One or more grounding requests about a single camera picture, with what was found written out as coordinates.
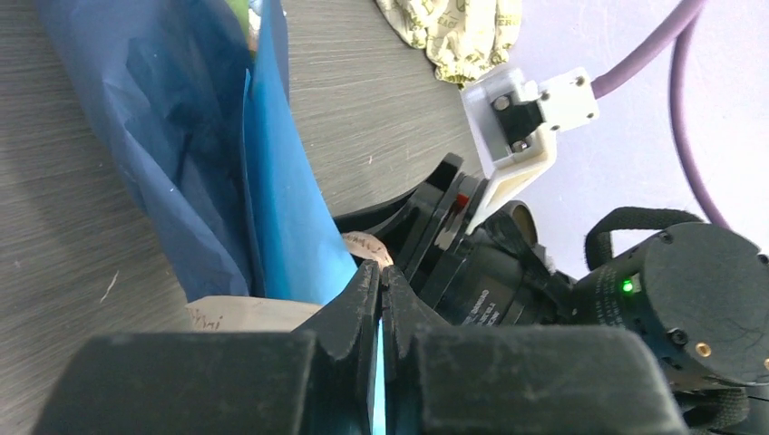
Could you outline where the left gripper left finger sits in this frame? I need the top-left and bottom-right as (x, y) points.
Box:
(34, 260), (380, 434)

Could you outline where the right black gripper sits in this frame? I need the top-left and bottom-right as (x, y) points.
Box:
(335, 153), (573, 326)

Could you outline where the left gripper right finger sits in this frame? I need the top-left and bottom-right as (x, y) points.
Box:
(381, 266), (687, 434)

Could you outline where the beige ribbon bow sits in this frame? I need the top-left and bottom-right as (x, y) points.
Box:
(185, 231), (394, 333)

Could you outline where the blue paper flower bouquet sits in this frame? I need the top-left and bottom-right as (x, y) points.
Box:
(33, 0), (385, 435)

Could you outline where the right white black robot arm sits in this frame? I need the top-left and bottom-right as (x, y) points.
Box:
(336, 154), (768, 434)

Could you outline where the cream patterned cloth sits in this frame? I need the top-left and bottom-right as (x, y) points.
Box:
(375, 0), (523, 88)

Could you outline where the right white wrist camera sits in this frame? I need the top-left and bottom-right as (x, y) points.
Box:
(461, 65), (599, 235)

